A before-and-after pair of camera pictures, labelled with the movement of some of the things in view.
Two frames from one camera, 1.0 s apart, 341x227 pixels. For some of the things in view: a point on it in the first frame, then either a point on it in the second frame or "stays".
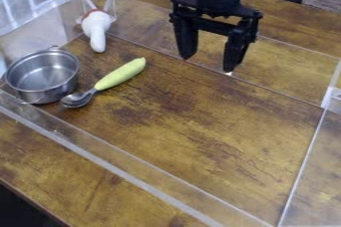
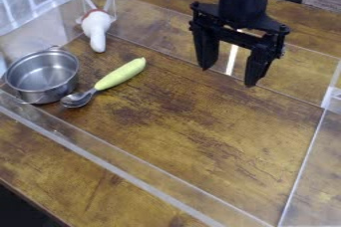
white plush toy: (96, 22) stays
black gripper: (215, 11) → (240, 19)
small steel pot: (43, 76) stays
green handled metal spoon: (78, 99) stays
